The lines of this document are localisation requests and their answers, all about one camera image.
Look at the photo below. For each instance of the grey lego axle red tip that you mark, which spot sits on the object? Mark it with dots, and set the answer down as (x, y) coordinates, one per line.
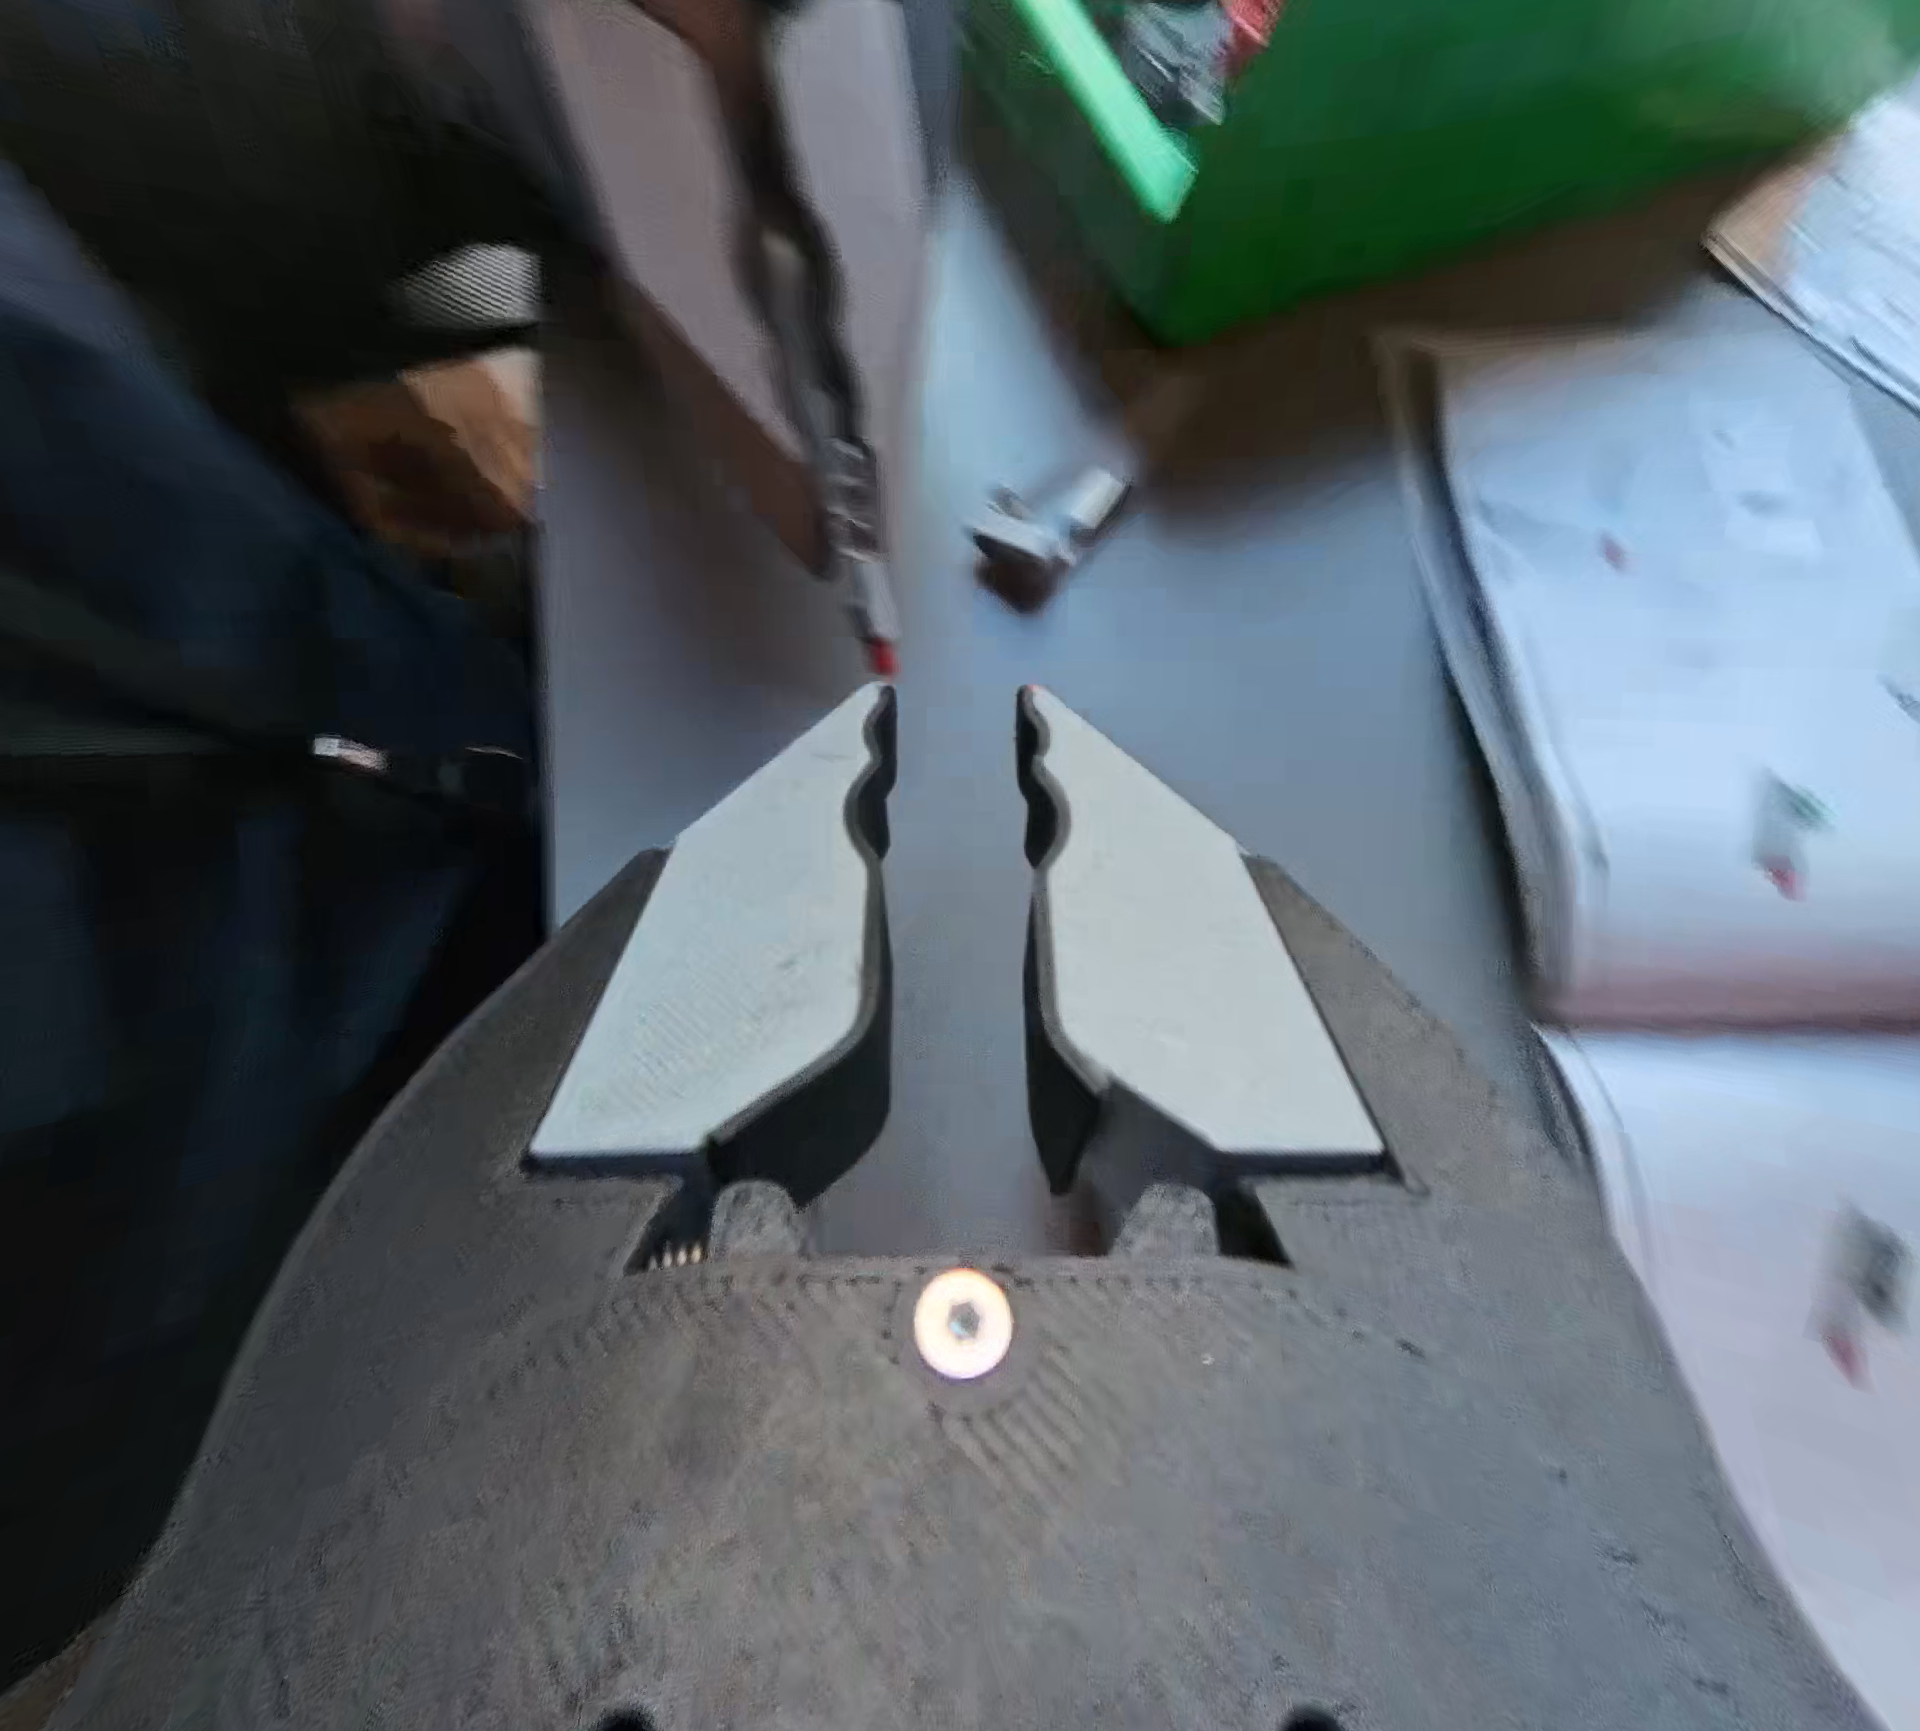
(866, 545)

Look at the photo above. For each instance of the green plastic box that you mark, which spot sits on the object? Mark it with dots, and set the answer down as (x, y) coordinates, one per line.
(1530, 66)

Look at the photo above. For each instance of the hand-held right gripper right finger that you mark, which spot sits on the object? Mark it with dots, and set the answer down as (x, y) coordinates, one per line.
(1185, 965)

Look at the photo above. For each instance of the person's dark trousers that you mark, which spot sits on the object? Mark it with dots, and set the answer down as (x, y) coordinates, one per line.
(180, 951)

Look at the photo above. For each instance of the grey lego connector piece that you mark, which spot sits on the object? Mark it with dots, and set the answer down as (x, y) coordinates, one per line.
(1050, 527)

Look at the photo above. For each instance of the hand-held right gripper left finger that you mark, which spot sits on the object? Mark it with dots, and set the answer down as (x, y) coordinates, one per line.
(720, 951)

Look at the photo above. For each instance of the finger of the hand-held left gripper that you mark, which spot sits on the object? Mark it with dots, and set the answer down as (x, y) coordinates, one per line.
(661, 216)
(870, 200)

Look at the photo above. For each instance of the printed paper sheet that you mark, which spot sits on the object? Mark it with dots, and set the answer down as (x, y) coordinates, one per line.
(1838, 246)

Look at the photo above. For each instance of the open instruction booklet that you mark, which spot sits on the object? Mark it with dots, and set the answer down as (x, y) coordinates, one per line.
(1695, 651)

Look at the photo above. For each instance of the black mesh chair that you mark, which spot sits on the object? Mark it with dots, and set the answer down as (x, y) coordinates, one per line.
(473, 289)

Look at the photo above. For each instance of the person's left forearm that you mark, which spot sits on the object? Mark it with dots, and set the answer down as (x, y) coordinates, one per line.
(224, 110)

